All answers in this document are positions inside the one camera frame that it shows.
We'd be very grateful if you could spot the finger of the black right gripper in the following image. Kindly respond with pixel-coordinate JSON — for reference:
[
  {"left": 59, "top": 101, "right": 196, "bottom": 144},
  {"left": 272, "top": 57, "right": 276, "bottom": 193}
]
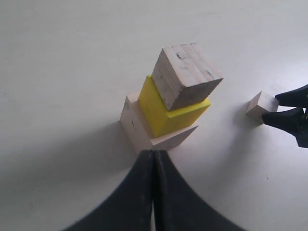
[
  {"left": 262, "top": 107, "right": 308, "bottom": 148},
  {"left": 275, "top": 85, "right": 308, "bottom": 108}
]

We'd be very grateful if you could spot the large plain wooden cube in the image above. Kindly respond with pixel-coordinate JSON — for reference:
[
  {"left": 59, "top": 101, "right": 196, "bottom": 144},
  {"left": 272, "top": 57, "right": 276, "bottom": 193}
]
[{"left": 120, "top": 92, "right": 199, "bottom": 153}]

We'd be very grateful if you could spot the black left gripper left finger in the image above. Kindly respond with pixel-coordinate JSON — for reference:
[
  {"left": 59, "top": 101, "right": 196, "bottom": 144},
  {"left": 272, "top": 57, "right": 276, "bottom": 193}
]
[{"left": 66, "top": 150, "right": 154, "bottom": 231}]

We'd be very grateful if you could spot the small plain wooden cube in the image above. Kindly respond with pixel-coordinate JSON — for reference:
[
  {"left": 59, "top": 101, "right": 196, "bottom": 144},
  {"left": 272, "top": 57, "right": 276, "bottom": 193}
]
[{"left": 246, "top": 91, "right": 279, "bottom": 124}]

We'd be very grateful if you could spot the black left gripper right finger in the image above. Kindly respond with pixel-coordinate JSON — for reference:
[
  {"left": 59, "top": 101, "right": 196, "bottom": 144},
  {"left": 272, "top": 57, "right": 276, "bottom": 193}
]
[{"left": 153, "top": 151, "right": 243, "bottom": 231}]

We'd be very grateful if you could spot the medium plain wooden cube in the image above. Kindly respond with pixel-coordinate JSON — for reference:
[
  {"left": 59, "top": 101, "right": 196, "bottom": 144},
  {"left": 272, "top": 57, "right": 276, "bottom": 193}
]
[{"left": 152, "top": 43, "right": 223, "bottom": 111}]

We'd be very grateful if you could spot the yellow painted wooden cube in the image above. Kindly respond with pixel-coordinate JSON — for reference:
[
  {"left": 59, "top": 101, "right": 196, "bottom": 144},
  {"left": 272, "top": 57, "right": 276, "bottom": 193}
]
[{"left": 138, "top": 75, "right": 211, "bottom": 138}]

